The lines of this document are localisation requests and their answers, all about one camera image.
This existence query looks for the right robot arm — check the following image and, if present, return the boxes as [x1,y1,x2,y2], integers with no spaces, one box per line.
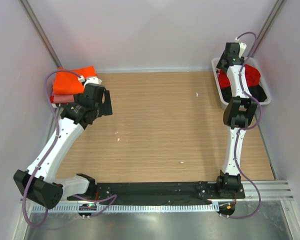
[215,42,258,198]

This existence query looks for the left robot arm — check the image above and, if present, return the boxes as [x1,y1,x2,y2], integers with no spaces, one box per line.
[13,83,113,210]

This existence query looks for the white plastic laundry basket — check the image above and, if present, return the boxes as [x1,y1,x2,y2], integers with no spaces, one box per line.
[211,57,271,110]

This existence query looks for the folded orange t shirt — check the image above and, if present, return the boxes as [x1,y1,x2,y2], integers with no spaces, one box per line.
[53,66,98,95]

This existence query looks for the black t shirt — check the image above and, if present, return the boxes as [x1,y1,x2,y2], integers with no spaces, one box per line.
[220,85,267,103]

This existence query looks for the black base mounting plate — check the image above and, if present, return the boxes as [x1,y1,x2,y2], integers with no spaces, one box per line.
[79,181,246,205]

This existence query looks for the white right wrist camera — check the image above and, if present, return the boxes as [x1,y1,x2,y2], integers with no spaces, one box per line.
[234,37,247,58]

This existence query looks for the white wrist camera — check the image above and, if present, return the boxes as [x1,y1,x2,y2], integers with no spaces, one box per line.
[234,37,247,58]
[78,75,102,86]

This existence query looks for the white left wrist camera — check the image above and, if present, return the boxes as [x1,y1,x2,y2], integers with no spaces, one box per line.
[78,75,102,86]

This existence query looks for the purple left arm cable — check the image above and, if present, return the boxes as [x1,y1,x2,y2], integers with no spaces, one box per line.
[22,69,85,230]

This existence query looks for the slotted white cable duct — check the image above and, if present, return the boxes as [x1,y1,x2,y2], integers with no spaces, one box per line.
[29,202,220,214]

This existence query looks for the aluminium rail frame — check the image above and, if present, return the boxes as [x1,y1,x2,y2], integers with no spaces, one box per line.
[239,179,295,201]

